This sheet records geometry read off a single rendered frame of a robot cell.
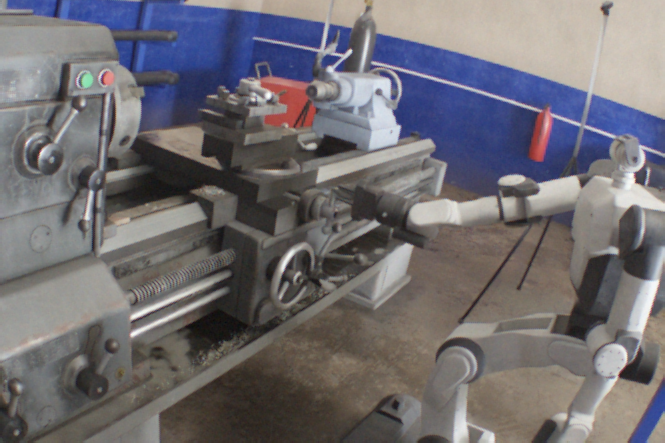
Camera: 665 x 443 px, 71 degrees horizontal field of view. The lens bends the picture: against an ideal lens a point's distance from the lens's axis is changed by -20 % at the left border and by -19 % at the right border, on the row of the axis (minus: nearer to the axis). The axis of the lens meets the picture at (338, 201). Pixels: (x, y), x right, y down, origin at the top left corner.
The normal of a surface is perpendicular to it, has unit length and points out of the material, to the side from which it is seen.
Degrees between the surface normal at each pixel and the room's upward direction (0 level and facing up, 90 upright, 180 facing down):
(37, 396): 90
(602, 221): 88
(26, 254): 90
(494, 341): 90
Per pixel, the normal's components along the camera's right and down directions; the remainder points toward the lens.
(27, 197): 0.86, 0.32
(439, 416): -0.51, 0.18
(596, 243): -0.83, -0.03
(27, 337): 0.62, -0.62
